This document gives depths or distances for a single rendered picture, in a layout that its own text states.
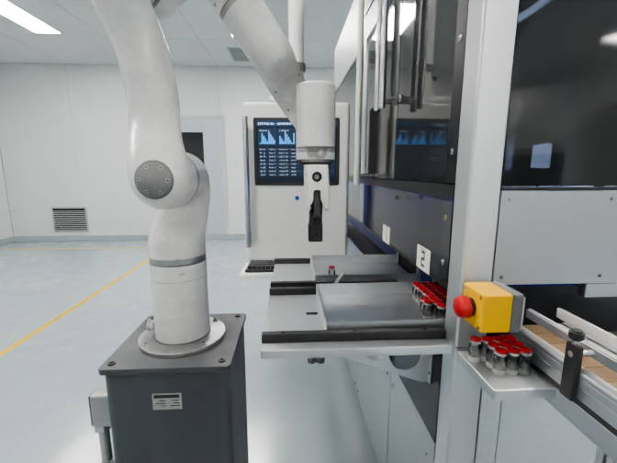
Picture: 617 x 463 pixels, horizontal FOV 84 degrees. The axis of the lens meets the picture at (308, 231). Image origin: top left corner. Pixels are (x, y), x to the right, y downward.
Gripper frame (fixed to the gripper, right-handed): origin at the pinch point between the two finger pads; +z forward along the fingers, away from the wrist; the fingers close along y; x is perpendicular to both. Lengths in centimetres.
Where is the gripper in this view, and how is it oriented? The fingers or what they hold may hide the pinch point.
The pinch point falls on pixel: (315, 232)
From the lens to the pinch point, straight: 77.3
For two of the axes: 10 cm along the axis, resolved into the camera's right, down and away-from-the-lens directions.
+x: -10.0, 0.1, -0.5
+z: 0.0, 9.8, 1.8
